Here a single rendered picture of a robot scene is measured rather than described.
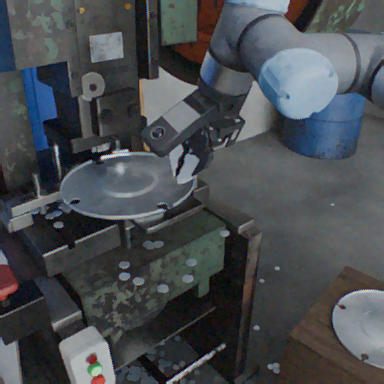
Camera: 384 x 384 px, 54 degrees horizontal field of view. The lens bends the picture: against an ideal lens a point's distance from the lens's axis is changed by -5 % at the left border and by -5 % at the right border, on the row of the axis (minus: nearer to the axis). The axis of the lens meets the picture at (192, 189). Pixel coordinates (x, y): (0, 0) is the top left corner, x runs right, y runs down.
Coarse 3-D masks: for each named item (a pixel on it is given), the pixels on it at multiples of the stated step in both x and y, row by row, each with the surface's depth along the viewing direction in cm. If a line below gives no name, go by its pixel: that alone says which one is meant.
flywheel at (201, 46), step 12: (204, 0) 99; (216, 0) 96; (300, 0) 74; (312, 0) 74; (204, 12) 101; (216, 12) 98; (288, 12) 78; (300, 12) 76; (312, 12) 77; (204, 24) 102; (300, 24) 79; (204, 36) 102; (180, 48) 108; (192, 48) 104; (204, 48) 101; (192, 60) 106
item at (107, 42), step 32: (96, 0) 69; (128, 0) 73; (96, 32) 71; (128, 32) 76; (96, 64) 74; (128, 64) 79; (64, 96) 79; (96, 96) 75; (128, 96) 78; (96, 128) 77; (128, 128) 81
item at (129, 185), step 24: (96, 168) 91; (120, 168) 91; (144, 168) 91; (168, 168) 91; (72, 192) 81; (96, 192) 81; (120, 192) 80; (144, 192) 81; (168, 192) 81; (96, 216) 73; (120, 216) 72; (144, 216) 74
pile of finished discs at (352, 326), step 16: (352, 304) 110; (368, 304) 109; (336, 320) 105; (352, 320) 104; (368, 320) 103; (336, 336) 100; (352, 336) 99; (368, 336) 99; (352, 352) 95; (368, 352) 94
